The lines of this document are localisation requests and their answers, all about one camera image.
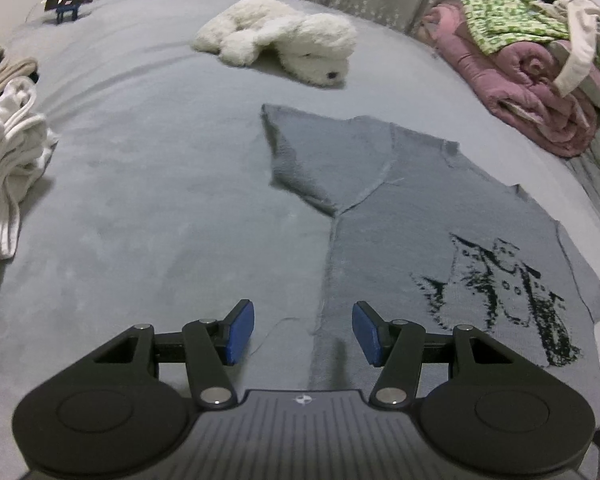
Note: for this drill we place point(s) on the beige garment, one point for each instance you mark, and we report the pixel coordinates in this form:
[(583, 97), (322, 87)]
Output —
[(5, 75)]

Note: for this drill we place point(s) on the pink folded quilt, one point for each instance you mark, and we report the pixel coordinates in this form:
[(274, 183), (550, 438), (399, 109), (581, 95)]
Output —
[(510, 85)]

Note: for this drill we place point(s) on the grey bed sheet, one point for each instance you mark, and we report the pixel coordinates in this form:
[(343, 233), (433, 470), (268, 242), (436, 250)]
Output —
[(155, 185)]

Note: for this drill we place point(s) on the white plush dog toy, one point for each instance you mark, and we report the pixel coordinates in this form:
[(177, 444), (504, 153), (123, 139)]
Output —
[(280, 35)]

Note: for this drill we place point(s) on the grey knit sweater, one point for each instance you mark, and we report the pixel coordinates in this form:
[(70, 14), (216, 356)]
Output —
[(395, 220)]

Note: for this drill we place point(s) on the cream white garment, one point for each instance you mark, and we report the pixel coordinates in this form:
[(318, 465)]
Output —
[(580, 45)]

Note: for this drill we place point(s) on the green patterned cloth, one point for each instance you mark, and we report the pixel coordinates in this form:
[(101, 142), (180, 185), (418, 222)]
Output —
[(505, 20)]

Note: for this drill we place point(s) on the blue phone stand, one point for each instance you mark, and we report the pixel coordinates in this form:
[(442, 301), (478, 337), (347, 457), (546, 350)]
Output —
[(66, 14)]

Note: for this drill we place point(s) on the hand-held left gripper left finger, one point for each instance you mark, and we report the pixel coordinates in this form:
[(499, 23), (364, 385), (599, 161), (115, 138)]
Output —
[(239, 332)]

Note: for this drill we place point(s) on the white clothes pile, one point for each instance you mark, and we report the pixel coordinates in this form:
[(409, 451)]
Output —
[(5, 160)]

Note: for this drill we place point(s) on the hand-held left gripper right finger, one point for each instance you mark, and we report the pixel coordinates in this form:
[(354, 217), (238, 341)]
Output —
[(367, 332)]

